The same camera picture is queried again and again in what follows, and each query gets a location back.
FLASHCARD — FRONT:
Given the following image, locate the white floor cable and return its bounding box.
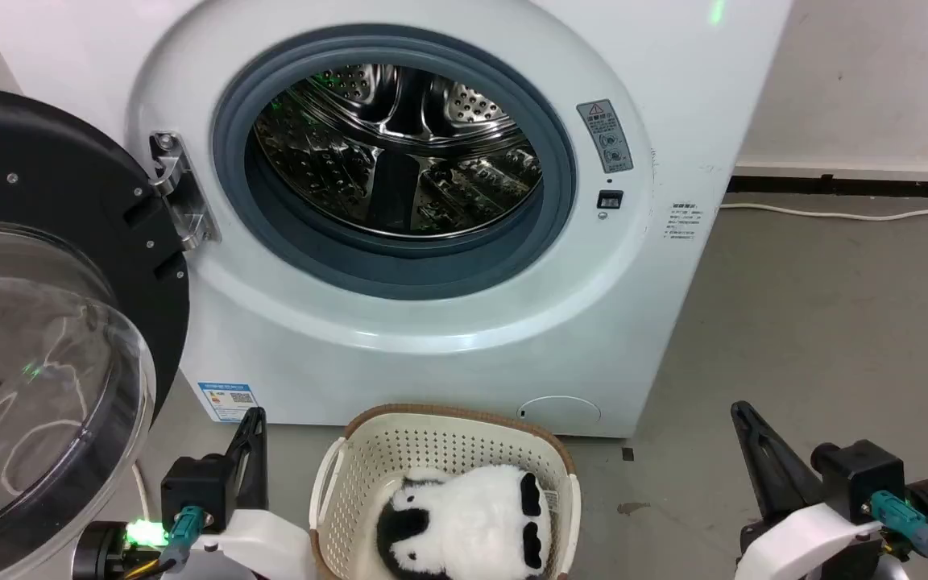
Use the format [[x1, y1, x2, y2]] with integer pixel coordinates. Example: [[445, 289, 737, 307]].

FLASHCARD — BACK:
[[719, 201, 928, 222]]

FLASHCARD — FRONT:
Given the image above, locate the metal door hinge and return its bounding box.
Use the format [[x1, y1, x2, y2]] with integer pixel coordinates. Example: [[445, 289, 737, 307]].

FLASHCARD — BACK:
[[148, 131, 221, 251]]

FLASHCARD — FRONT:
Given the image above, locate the grey rubber door gasket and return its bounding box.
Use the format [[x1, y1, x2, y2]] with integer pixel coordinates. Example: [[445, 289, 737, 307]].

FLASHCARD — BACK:
[[212, 24, 578, 301]]

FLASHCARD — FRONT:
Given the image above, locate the black white panda plush toy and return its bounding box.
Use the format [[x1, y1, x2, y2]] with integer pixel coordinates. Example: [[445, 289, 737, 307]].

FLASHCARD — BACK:
[[375, 464, 552, 580]]

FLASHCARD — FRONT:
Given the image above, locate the grey warning sticker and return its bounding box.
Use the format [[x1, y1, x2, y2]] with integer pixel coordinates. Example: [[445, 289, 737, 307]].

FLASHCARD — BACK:
[[577, 99, 634, 174]]

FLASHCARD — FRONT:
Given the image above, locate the teal right camera cable plug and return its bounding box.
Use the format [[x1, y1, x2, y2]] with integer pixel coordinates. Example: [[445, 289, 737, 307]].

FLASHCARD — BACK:
[[869, 490, 928, 558]]

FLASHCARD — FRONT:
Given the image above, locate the black wall baseboard strip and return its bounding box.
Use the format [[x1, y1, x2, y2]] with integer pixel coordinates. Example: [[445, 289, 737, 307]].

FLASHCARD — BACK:
[[727, 173, 928, 200]]

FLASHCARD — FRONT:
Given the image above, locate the stainless steel washer drum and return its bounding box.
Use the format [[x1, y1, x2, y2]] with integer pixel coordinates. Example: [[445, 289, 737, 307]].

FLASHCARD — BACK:
[[253, 64, 544, 239]]

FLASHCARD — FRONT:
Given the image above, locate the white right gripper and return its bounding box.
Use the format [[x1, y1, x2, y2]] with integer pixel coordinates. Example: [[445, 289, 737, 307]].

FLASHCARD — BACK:
[[731, 400, 888, 580]]

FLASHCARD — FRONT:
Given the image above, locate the teal camera cable plug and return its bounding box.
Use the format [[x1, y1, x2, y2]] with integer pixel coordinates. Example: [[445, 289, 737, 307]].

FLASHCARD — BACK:
[[869, 490, 928, 558], [159, 505, 209, 573]]

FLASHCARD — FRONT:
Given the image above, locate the black washer door clear glass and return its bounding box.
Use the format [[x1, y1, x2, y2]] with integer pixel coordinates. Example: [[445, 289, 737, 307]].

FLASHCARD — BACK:
[[0, 83, 191, 579]]

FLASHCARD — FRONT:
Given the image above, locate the teal left camera cable plug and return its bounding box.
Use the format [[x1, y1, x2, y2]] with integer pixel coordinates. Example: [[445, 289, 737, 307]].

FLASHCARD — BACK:
[[159, 505, 209, 573]]

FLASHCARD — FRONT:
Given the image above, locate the blue energy label sticker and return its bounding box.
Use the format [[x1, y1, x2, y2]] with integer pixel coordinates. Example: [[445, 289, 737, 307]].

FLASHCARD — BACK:
[[197, 381, 259, 424]]

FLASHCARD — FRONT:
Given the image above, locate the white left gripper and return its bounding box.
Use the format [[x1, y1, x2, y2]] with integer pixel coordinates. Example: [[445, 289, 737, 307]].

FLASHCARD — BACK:
[[188, 407, 317, 580]]

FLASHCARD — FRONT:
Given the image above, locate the small printed text label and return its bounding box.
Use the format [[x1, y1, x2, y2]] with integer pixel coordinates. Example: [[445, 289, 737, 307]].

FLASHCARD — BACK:
[[665, 202, 700, 242]]

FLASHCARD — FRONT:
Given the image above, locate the white front-load washing machine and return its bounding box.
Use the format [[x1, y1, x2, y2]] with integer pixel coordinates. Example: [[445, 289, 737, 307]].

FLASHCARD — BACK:
[[0, 0, 793, 439]]

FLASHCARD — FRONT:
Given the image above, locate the round white filter cover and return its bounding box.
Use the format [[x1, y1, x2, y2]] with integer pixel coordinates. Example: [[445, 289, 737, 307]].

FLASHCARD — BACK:
[[518, 396, 602, 433]]

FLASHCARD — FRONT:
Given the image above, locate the cream plastic laundry basket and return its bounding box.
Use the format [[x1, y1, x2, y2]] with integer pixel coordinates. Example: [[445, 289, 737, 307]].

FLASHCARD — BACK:
[[309, 404, 582, 580]]

